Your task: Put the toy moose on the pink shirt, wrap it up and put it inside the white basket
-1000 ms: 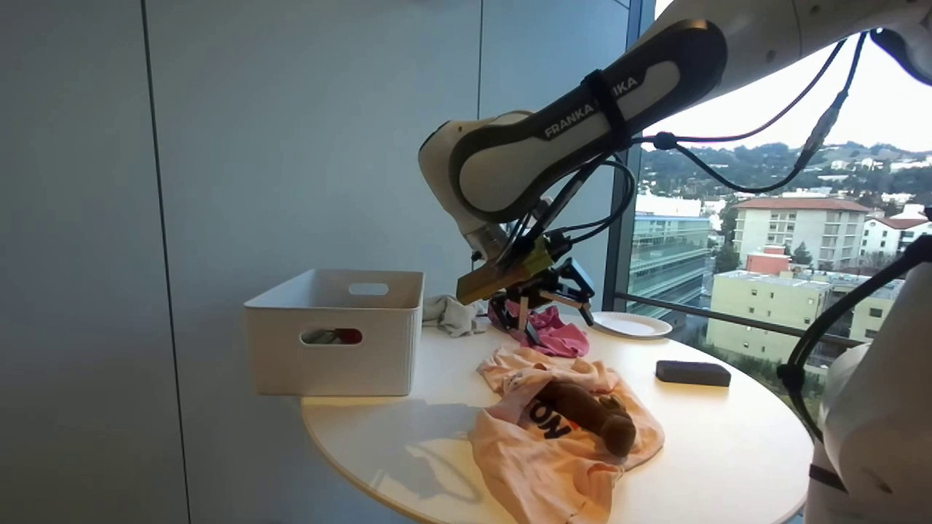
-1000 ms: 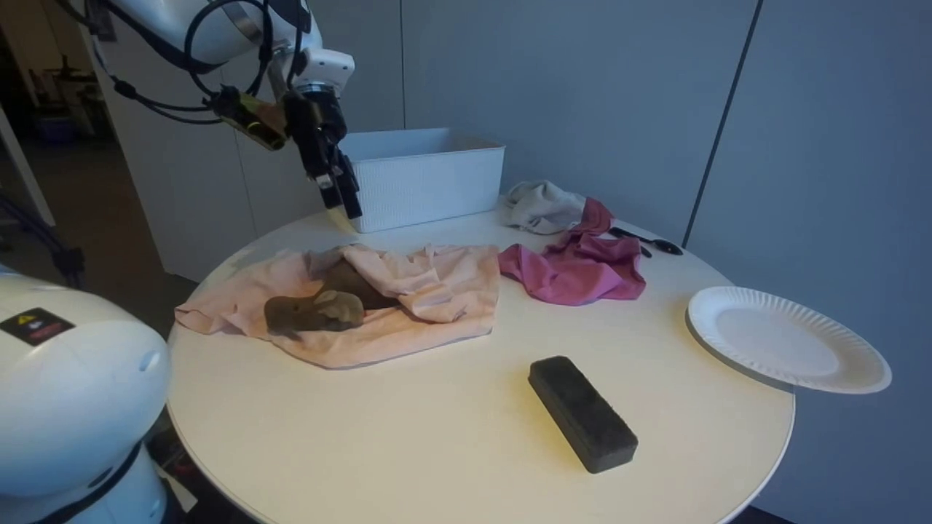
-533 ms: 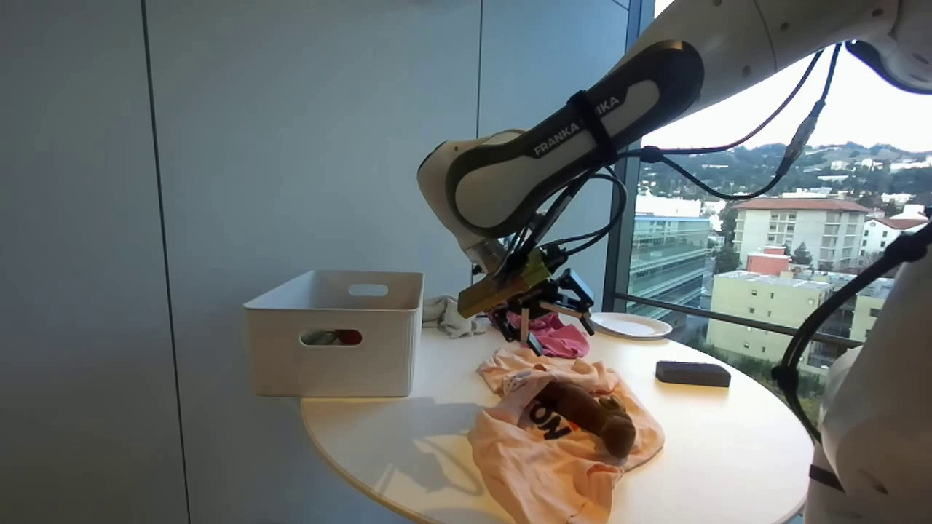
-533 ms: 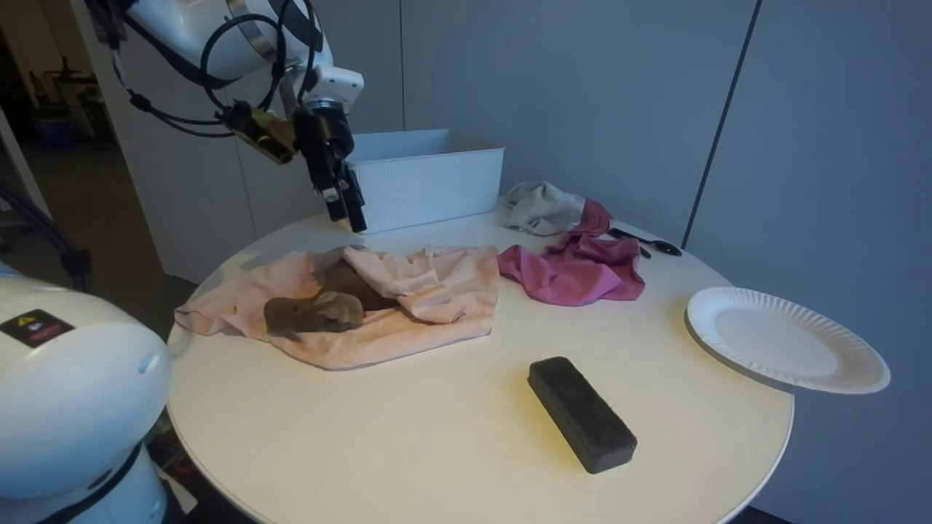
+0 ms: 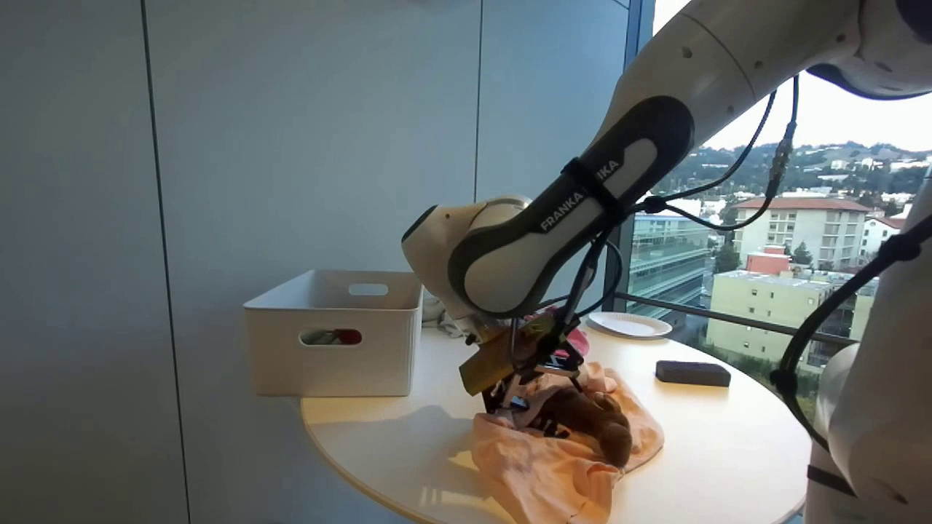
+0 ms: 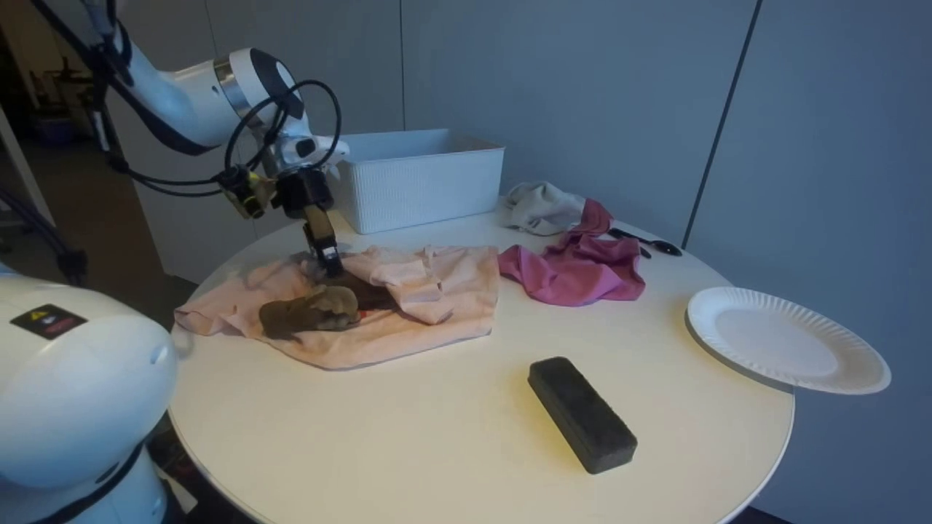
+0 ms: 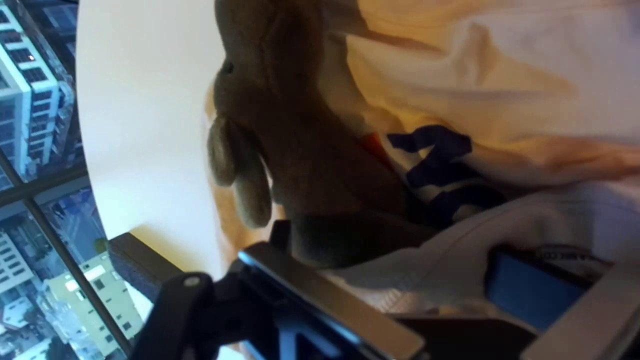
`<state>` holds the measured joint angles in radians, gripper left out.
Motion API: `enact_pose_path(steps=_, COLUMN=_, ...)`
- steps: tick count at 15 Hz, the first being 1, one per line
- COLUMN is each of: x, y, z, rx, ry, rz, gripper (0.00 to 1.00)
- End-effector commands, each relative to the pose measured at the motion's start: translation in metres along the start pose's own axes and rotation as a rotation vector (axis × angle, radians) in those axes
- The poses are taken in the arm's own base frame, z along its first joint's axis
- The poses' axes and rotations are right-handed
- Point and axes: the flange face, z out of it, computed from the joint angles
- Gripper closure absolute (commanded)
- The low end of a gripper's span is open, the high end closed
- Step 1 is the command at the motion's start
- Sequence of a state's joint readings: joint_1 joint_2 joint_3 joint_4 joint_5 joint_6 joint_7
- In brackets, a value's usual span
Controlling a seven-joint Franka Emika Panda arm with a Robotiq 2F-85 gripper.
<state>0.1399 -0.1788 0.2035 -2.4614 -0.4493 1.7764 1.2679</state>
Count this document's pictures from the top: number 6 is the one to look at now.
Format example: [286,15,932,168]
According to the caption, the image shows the brown cloth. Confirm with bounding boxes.
[256,270,402,342]

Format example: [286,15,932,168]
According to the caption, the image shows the yellow wrist camera mount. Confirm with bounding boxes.
[217,162,286,221]

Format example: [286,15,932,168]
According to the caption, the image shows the white paper plate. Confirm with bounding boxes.
[683,281,893,396]

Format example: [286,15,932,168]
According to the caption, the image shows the peach pink printed shirt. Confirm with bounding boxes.
[171,242,504,371]

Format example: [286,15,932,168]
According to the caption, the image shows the white plastic basket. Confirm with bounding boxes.
[329,128,505,235]

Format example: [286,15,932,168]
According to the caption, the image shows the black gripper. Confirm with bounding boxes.
[272,168,345,278]

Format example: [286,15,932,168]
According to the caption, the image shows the white grey crumpled cloth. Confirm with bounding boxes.
[494,178,588,239]

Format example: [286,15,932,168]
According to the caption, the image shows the magenta crumpled cloth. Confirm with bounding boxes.
[494,198,650,309]

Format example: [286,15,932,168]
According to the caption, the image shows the black rectangular eraser block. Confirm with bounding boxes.
[524,352,639,473]

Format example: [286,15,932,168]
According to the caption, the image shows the thick black robot hose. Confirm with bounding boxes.
[0,171,93,286]

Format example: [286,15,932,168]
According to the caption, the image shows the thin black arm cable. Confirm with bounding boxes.
[98,76,345,204]

